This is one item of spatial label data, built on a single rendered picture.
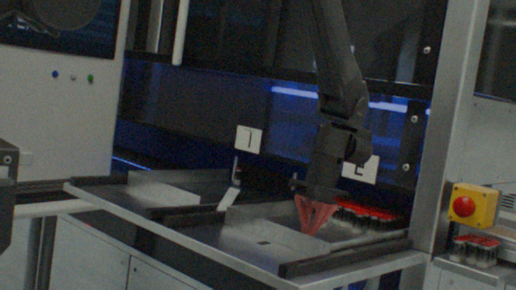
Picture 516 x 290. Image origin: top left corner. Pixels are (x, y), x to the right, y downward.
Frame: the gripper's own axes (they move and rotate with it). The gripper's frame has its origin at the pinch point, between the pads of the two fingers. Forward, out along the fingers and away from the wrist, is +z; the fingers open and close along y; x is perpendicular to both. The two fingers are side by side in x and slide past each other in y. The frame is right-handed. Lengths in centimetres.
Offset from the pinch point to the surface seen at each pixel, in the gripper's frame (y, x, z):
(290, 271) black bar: -13.4, -8.1, 4.1
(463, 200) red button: 20.1, -17.8, -12.8
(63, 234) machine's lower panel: 30, 125, 35
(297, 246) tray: -0.5, 1.1, 2.4
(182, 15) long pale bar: 11, 65, -42
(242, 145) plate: 23, 43, -12
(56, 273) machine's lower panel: 32, 127, 50
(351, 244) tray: 5.5, -5.9, -0.2
